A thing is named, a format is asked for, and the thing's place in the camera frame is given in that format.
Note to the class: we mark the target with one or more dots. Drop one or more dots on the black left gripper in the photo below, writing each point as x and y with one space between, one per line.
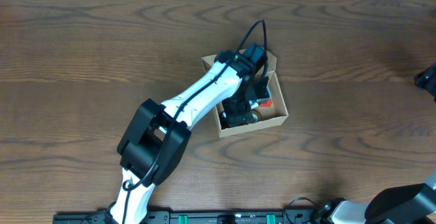
236 108

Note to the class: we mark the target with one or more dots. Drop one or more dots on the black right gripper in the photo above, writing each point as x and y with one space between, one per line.
426 80

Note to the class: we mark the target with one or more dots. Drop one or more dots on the red utility knife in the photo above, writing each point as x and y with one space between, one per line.
266 103

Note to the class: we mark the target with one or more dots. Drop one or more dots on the yellow clear tape roll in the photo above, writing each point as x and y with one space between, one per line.
254 116

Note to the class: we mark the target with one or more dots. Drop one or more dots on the black whiteboard marker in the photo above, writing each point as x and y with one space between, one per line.
234 107

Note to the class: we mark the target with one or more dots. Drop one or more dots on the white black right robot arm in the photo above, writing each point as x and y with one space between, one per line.
406 204

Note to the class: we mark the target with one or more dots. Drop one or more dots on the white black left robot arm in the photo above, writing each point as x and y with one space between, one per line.
157 136

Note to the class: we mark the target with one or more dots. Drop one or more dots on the brown cardboard box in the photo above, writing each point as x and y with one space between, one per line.
272 115

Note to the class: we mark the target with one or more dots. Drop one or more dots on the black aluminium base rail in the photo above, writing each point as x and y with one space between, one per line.
292 216

